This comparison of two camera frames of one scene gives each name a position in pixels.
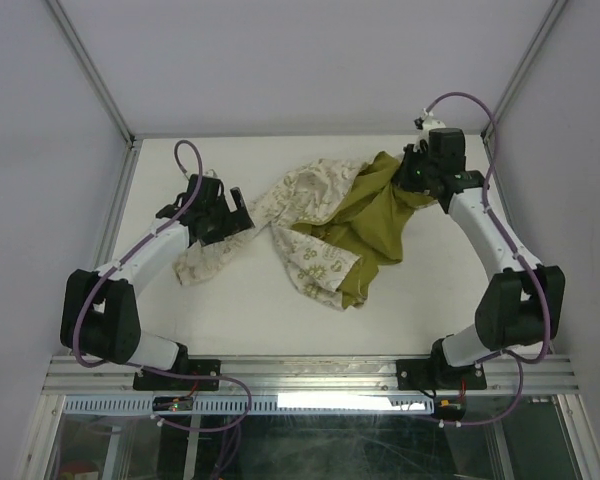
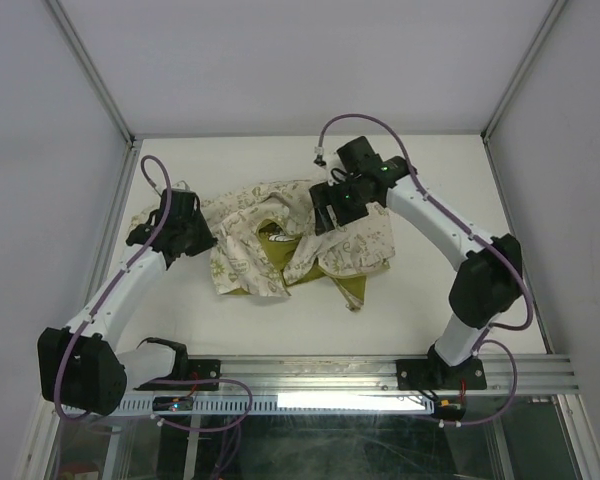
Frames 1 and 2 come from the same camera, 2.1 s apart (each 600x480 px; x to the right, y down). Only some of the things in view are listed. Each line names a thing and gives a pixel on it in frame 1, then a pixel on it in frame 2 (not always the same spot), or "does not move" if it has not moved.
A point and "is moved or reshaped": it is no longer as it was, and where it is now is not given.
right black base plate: [439, 374] does not move
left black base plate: [147, 380] does not move
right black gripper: [400, 176] to [324, 195]
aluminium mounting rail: [87, 374] does not move
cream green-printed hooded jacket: [332, 223] is moved or reshaped
